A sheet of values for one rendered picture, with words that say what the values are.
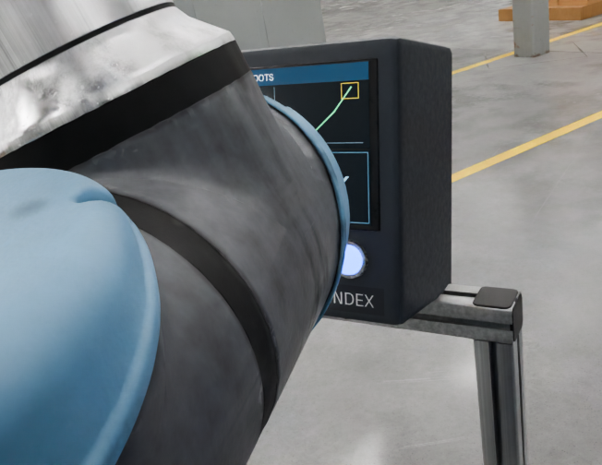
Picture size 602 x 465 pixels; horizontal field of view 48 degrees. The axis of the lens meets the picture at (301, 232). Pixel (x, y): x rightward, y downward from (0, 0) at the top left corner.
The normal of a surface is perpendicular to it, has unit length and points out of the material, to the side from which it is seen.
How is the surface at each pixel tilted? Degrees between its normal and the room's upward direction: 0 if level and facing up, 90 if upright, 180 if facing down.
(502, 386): 90
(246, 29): 90
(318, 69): 75
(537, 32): 90
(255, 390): 93
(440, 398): 0
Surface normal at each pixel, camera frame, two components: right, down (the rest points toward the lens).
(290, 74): -0.51, 0.17
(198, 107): 0.64, -0.08
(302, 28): 0.54, 0.24
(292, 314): 0.94, -0.07
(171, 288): 0.61, -0.62
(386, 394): -0.16, -0.91
